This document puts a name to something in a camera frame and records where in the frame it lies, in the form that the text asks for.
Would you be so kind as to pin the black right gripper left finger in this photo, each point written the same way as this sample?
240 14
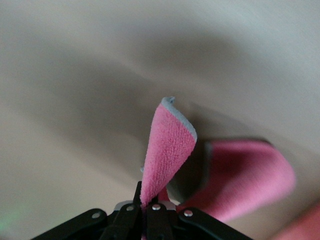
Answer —
112 225

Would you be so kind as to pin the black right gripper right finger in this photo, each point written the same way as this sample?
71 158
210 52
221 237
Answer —
175 225

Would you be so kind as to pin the pink microfibre cloth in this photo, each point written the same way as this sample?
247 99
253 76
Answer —
167 150

